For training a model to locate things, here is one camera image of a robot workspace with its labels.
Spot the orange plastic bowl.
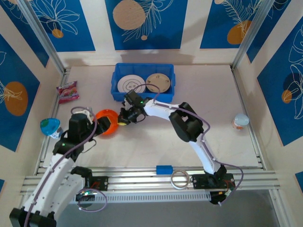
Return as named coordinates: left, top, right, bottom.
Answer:
left=94, top=108, right=119, bottom=136

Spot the white plate with grey lines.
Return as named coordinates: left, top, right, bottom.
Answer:
left=117, top=74, right=146, bottom=94

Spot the yellow plate with small flowers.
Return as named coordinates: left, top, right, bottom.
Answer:
left=145, top=73, right=171, bottom=94

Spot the blue plastic bin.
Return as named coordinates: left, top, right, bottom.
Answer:
left=110, top=63, right=177, bottom=102

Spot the blue green jelly cup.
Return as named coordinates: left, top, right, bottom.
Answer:
left=39, top=118, right=64, bottom=140

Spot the pink snack packet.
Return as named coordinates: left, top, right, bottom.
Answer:
left=56, top=80, right=80, bottom=105

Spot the blue plastic block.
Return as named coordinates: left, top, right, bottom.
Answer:
left=156, top=165, right=173, bottom=175

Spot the black controller board with lights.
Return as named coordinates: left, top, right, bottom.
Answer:
left=75, top=190, right=97, bottom=209
left=209, top=190, right=235, bottom=206

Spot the small white cup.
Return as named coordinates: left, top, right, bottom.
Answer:
left=231, top=113, right=250, bottom=130

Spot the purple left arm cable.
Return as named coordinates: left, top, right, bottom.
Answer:
left=23, top=106, right=107, bottom=227

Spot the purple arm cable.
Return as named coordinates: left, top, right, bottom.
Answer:
left=132, top=84, right=244, bottom=206
left=23, top=106, right=107, bottom=227

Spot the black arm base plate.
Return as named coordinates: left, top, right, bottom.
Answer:
left=78, top=176, right=109, bottom=192
left=191, top=174, right=235, bottom=190

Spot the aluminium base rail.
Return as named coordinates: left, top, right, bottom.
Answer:
left=20, top=165, right=282, bottom=197

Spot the white slotted cable duct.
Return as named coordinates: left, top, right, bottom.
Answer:
left=68, top=191, right=211, bottom=205

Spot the metal ring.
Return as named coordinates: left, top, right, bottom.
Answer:
left=170, top=169, right=190, bottom=190

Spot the aluminium frame post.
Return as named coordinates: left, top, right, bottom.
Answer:
left=18, top=0, right=71, bottom=76
left=231, top=0, right=276, bottom=71

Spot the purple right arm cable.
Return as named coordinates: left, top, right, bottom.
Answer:
left=132, top=84, right=244, bottom=206

